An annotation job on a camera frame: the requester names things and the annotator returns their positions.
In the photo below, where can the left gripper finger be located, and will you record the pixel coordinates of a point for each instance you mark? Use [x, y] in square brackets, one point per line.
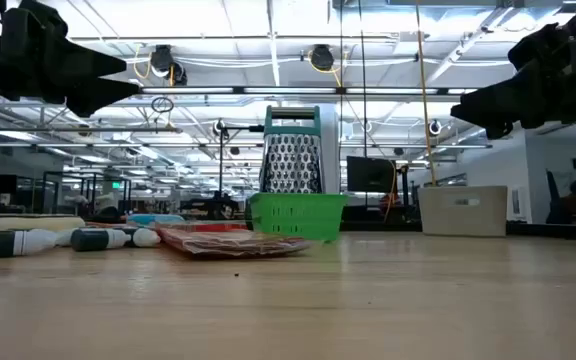
[78, 62]
[98, 95]

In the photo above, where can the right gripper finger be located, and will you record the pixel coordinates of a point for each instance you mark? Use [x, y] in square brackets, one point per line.
[518, 105]
[543, 50]

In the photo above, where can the red snack packet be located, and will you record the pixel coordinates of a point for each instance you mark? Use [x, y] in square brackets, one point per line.
[228, 245]
[108, 225]

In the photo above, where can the cream oblong eraser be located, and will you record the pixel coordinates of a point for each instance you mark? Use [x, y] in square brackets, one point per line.
[33, 223]

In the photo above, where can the light grey plastic bin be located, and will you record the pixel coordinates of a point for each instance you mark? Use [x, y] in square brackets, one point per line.
[438, 220]

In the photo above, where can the black pole stand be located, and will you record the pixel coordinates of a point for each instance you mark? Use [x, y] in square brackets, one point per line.
[221, 165]

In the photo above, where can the distant black robot station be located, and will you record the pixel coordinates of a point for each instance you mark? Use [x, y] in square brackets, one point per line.
[213, 207]

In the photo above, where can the green plastic basket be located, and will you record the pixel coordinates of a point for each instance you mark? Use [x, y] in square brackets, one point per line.
[298, 215]

